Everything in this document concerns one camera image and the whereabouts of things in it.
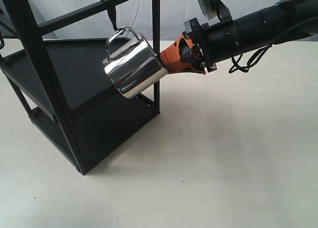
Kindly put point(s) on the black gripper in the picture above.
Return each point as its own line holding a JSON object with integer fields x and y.
{"x": 216, "y": 43}

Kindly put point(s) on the shiny steel mug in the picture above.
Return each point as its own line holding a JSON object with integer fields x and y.
{"x": 133, "y": 67}

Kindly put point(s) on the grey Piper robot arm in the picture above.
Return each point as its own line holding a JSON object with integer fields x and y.
{"x": 244, "y": 40}

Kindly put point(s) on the black plastic hook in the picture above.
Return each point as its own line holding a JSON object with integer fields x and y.
{"x": 111, "y": 12}

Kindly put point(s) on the black metal shelf rack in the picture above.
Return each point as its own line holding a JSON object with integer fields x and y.
{"x": 64, "y": 90}

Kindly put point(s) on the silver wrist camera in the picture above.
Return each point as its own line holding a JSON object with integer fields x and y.
{"x": 215, "y": 8}

